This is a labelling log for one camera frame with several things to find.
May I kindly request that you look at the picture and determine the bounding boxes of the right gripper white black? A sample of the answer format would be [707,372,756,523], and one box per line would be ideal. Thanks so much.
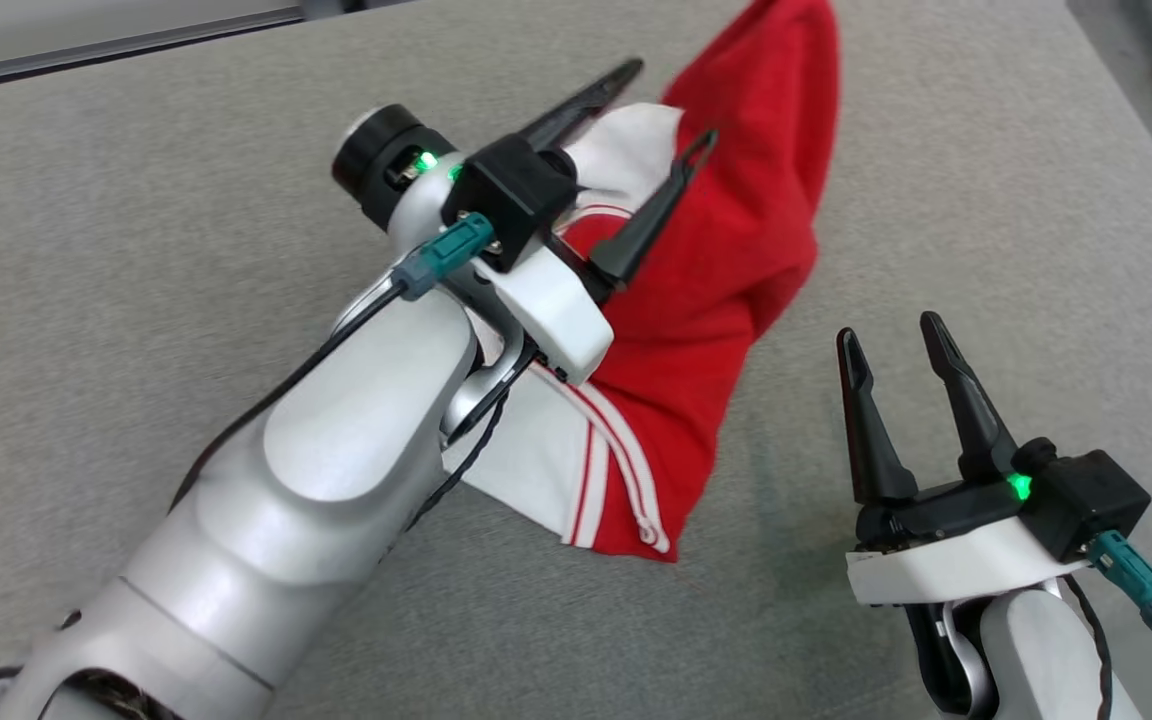
[835,311,1089,609]

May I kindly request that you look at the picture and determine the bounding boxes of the grey fabric sofa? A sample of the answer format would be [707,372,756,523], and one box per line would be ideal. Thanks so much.
[0,0,1152,720]

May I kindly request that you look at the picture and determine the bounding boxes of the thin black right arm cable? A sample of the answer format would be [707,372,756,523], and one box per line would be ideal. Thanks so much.
[1060,574,1119,720]

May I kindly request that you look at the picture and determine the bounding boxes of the left camera cable teal plug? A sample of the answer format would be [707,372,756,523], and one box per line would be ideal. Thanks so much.
[168,211,496,513]

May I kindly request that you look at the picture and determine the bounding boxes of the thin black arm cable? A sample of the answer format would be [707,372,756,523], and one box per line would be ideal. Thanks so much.
[401,338,543,537]
[1060,574,1119,720]

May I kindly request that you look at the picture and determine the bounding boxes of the red white cotton garment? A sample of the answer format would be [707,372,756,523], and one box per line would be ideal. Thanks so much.
[441,0,843,564]

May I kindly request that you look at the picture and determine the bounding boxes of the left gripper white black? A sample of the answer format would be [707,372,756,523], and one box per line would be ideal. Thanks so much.
[481,58,719,387]

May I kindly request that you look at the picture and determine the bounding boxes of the right camera cable teal plug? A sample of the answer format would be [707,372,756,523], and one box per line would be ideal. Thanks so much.
[1085,530,1152,720]

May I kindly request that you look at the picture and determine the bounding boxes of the camera cable teal plug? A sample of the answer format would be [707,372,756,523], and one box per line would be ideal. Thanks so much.
[168,211,496,513]
[1085,530,1152,720]

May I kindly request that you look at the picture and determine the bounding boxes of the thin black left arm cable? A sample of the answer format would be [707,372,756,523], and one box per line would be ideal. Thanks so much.
[401,338,543,537]

